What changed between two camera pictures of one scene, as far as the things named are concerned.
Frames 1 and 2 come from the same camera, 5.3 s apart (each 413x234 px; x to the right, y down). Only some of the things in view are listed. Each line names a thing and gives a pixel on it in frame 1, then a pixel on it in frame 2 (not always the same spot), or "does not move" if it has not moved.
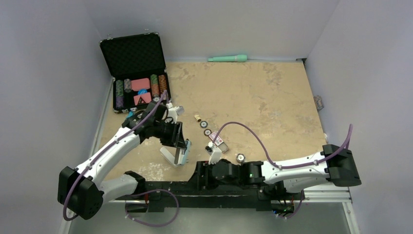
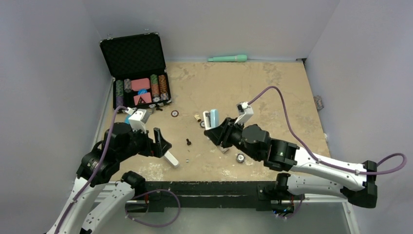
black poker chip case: [136, 65] does not move
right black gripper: [204, 168] -> [217, 134]
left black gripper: [176, 131] -> [160, 146]
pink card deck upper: [140, 84] does not move
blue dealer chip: [142, 91] does not move
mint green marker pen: [238, 58] does not move
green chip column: [120, 93] does not move
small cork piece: [197, 117] does not move
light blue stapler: [184, 153] -> [211, 118]
